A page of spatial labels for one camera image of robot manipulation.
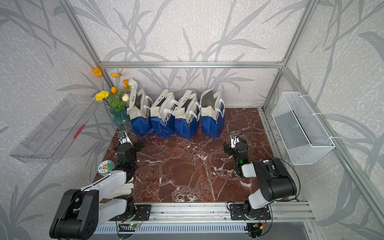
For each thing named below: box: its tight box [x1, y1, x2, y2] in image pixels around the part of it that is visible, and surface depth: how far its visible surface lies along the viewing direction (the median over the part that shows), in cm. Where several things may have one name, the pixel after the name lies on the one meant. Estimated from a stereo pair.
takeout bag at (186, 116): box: [174, 90, 201, 140], surface depth 93 cm
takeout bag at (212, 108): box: [200, 89, 225, 139], surface depth 95 cm
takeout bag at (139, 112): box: [126, 88, 154, 135], surface depth 95 cm
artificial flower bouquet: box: [92, 68, 139, 112], surface depth 93 cm
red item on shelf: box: [72, 124, 86, 140], surface depth 69 cm
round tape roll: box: [98, 160, 116, 176], surface depth 82 cm
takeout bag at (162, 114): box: [150, 89, 179, 139], surface depth 94 cm
